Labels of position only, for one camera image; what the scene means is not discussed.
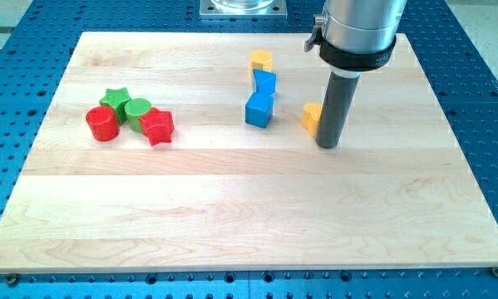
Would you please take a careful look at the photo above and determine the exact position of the yellow heart block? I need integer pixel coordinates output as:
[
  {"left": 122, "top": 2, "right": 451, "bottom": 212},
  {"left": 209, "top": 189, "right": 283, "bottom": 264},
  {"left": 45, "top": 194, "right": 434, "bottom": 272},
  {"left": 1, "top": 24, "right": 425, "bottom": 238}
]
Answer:
[{"left": 301, "top": 102, "right": 323, "bottom": 136}]

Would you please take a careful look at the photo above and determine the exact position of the red cylinder block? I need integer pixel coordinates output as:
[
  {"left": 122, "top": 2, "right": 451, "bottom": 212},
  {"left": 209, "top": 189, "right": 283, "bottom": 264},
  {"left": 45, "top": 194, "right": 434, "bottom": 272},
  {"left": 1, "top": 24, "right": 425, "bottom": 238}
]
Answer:
[{"left": 86, "top": 106, "right": 120, "bottom": 142}]

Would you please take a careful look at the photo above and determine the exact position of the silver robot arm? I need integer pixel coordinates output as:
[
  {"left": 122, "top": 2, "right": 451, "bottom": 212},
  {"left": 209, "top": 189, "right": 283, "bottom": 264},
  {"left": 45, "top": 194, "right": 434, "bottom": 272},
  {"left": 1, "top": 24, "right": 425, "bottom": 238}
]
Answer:
[{"left": 303, "top": 0, "right": 407, "bottom": 78}]

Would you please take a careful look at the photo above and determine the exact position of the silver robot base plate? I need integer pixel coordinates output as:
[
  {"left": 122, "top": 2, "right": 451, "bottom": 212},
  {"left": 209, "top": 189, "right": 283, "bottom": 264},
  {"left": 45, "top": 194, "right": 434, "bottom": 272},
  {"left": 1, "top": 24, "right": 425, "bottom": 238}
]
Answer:
[{"left": 199, "top": 0, "right": 288, "bottom": 20}]

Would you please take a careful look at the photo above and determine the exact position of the green star block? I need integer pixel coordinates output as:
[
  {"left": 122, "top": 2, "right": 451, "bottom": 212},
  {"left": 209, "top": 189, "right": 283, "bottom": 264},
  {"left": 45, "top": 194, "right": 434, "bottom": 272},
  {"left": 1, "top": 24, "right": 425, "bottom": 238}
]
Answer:
[{"left": 99, "top": 87, "right": 131, "bottom": 125}]

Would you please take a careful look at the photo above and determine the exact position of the wooden board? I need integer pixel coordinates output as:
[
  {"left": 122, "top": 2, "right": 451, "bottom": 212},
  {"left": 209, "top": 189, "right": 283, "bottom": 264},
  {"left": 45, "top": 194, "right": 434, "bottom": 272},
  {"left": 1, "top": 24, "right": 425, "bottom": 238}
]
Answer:
[{"left": 0, "top": 32, "right": 498, "bottom": 274}]

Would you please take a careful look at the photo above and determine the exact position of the yellow hexagon block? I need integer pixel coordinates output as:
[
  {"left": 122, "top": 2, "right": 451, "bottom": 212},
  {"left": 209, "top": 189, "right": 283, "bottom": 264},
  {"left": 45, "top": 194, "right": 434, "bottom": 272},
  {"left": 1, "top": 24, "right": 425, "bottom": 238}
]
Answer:
[{"left": 249, "top": 49, "right": 274, "bottom": 72}]

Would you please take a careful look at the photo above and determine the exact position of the blue triangle block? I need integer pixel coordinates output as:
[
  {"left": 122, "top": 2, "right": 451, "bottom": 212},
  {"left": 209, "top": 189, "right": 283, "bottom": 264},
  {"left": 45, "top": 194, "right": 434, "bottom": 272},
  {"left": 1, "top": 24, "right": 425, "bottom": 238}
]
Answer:
[{"left": 253, "top": 68, "right": 277, "bottom": 95}]

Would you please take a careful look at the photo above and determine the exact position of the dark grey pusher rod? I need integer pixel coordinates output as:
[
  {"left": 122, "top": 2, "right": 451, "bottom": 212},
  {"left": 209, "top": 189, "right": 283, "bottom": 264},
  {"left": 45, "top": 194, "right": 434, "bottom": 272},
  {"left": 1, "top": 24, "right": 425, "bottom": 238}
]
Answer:
[{"left": 315, "top": 71, "right": 360, "bottom": 149}]

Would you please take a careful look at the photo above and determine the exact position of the red star block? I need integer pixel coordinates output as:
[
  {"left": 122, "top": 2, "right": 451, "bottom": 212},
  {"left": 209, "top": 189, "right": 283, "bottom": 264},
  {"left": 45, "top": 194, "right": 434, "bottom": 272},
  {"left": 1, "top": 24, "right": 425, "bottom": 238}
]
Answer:
[{"left": 138, "top": 107, "right": 175, "bottom": 146}]

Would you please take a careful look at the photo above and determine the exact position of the blue perforated metal table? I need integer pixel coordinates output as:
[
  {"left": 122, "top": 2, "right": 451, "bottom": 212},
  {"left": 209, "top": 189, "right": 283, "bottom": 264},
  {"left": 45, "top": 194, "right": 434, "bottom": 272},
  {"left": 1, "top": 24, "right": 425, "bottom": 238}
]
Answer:
[{"left": 0, "top": 1, "right": 498, "bottom": 298}]

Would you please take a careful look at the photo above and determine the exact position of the blue cube block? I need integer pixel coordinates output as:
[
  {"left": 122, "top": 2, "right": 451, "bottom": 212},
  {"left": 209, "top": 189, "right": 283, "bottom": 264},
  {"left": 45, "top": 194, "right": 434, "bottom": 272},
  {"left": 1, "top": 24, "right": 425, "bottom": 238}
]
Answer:
[{"left": 244, "top": 92, "right": 274, "bottom": 128}]

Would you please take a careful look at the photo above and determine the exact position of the green cylinder block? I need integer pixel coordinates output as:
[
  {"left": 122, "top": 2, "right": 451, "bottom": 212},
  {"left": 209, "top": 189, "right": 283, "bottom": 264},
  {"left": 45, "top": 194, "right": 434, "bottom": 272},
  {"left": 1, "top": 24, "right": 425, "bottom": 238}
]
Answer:
[{"left": 124, "top": 98, "right": 152, "bottom": 133}]

